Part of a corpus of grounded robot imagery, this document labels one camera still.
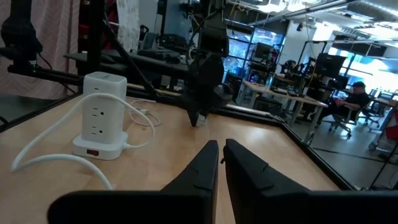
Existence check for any large black computer monitor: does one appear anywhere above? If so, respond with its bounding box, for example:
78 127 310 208
314 52 346 78

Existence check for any black workbench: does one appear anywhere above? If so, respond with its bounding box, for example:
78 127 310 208
63 46 190 82

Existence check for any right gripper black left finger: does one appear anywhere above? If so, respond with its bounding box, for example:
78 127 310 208
47 139 220 224

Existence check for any black bulky mounted device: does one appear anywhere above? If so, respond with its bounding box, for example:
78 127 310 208
0 0 44 75

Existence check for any person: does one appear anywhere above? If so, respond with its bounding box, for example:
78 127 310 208
317 81 371 125

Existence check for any pink curtain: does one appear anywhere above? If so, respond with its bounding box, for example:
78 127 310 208
0 0 82 100

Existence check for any white power strip tower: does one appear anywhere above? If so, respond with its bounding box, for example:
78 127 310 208
72 71 129 161

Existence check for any wooden office desk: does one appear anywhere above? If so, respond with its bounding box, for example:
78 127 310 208
239 80 330 142

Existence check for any white patterned hanging sheet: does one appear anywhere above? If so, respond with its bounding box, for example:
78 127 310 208
116 0 141 52

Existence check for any thick white power cord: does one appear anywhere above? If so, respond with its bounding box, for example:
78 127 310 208
11 92 156 191

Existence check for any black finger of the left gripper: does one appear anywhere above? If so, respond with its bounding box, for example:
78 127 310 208
200 103 218 117
182 101 201 128

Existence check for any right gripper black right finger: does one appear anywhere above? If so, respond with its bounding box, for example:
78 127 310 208
223 138 398 224

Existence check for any small black computer monitor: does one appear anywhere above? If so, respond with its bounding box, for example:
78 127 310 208
254 42 275 60

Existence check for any silver ceiling duct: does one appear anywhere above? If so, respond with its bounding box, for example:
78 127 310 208
346 0 398 23

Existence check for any black office chair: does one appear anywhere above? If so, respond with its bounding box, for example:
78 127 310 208
328 105 355 138
357 89 394 129

